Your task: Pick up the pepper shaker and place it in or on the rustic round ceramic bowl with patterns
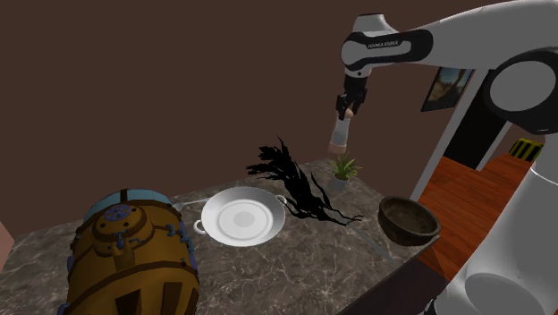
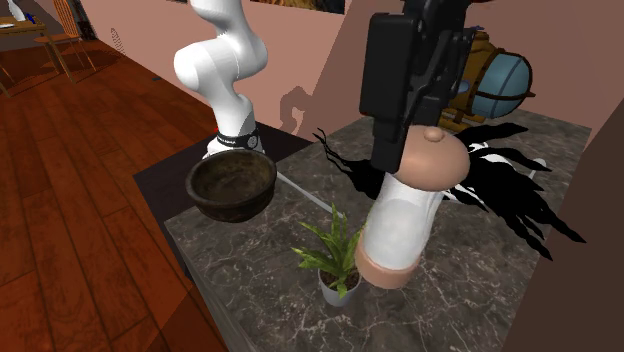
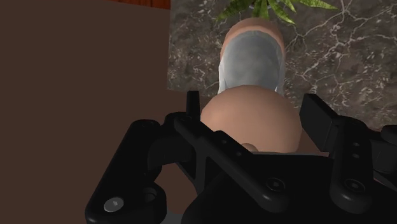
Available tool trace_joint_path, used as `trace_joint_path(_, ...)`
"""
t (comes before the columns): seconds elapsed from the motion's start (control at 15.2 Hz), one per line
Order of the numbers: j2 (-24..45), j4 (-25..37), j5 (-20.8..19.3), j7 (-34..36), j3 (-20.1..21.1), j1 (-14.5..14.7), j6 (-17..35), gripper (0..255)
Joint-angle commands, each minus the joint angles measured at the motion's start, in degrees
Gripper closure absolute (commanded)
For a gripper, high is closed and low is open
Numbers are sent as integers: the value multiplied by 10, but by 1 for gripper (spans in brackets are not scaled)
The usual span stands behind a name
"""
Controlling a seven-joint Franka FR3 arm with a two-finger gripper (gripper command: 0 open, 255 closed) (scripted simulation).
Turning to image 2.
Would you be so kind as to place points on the white beige baby bottle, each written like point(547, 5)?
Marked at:
point(402, 224)

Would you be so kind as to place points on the black and white spiky figure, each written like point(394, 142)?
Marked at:
point(507, 195)

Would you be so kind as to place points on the dark wall picture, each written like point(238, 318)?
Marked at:
point(302, 4)

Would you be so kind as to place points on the dark brown bowl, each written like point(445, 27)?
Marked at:
point(229, 187)

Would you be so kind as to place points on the brown and blue globe lantern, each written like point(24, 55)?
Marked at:
point(502, 80)

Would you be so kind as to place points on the green plant in white pot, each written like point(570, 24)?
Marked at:
point(336, 253)

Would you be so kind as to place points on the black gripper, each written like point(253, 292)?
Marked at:
point(438, 12)

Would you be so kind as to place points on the wooden chair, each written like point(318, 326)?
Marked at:
point(66, 29)

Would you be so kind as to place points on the dark robot stand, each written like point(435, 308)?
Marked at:
point(161, 187)

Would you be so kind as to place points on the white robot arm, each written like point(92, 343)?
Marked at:
point(219, 63)

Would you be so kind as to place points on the wooden table with items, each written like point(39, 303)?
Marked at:
point(17, 27)

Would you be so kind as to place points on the thin white rod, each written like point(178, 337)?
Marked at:
point(307, 194)

